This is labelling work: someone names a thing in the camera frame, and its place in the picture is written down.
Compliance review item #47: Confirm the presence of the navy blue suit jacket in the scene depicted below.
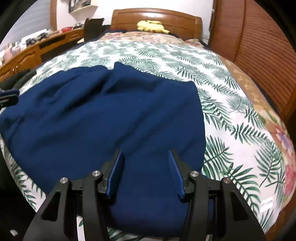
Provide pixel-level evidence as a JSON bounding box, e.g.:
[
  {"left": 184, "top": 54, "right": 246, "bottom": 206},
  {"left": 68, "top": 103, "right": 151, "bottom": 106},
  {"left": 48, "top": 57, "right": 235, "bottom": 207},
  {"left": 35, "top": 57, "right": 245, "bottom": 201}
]
[{"left": 1, "top": 62, "right": 206, "bottom": 237}]

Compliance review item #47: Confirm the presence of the black folded garment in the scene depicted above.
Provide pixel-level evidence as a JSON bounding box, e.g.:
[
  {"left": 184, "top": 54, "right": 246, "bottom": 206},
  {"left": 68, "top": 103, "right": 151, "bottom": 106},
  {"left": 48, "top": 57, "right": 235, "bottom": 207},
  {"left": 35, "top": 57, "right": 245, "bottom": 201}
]
[{"left": 0, "top": 69, "right": 37, "bottom": 90}]

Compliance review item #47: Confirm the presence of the wooden desk cabinet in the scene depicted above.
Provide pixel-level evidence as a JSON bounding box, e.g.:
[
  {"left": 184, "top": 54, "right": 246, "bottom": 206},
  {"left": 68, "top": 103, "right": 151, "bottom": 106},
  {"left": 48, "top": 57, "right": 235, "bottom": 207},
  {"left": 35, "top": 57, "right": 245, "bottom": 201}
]
[{"left": 1, "top": 28, "right": 84, "bottom": 81}]

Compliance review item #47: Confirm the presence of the palm leaf print bedsheet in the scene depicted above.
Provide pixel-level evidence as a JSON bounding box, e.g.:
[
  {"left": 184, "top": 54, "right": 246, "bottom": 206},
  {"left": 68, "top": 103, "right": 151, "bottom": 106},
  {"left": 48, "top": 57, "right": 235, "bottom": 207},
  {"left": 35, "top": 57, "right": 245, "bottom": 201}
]
[{"left": 1, "top": 32, "right": 286, "bottom": 240}]

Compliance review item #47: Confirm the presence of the white window blind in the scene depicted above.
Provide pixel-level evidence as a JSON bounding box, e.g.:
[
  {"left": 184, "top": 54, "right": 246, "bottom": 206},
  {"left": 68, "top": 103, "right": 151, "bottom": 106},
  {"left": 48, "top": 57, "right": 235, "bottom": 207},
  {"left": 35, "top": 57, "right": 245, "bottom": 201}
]
[{"left": 1, "top": 1, "right": 51, "bottom": 48}]

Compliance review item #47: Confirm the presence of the red bowl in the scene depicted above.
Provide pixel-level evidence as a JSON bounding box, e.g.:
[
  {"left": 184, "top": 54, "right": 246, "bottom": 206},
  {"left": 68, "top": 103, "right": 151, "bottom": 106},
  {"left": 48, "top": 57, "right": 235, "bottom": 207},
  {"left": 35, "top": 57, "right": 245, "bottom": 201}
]
[{"left": 61, "top": 27, "right": 73, "bottom": 33}]

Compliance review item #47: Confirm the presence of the floral quilt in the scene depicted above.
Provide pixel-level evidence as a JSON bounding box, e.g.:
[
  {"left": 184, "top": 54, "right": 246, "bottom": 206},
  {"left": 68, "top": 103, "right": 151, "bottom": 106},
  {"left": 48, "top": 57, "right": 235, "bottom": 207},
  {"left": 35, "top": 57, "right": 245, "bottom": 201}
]
[{"left": 98, "top": 32, "right": 295, "bottom": 205}]

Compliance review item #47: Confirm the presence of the dark wooden chair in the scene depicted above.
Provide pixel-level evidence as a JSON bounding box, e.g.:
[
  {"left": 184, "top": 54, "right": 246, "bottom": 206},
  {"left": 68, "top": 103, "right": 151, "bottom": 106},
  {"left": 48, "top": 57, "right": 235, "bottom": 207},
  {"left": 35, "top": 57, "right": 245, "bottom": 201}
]
[{"left": 77, "top": 18, "right": 104, "bottom": 44}]

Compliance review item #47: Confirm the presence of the yellow plush toy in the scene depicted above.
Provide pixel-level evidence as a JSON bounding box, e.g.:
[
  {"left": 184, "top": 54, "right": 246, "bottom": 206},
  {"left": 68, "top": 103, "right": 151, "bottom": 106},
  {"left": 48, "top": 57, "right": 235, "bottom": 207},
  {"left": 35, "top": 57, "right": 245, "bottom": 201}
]
[{"left": 137, "top": 20, "right": 170, "bottom": 34}]

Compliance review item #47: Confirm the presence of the wooden louvered wardrobe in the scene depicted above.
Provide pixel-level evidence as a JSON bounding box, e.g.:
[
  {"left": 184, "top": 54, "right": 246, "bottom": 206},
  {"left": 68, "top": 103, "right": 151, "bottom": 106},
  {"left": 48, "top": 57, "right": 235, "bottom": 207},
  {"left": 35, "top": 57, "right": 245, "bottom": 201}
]
[{"left": 209, "top": 0, "right": 295, "bottom": 123}]

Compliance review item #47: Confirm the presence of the wooden headboard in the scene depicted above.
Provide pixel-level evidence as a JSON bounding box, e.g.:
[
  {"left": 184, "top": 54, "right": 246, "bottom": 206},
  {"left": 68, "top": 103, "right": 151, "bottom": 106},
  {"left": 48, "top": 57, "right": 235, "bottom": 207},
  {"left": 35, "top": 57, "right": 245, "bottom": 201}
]
[{"left": 110, "top": 8, "right": 203, "bottom": 40}]

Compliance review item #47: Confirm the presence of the white wall shelf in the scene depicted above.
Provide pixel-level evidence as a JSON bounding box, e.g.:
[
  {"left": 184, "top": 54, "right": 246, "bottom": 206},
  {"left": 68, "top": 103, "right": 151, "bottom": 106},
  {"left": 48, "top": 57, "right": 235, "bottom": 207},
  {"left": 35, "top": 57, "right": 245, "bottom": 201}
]
[{"left": 67, "top": 0, "right": 99, "bottom": 13}]

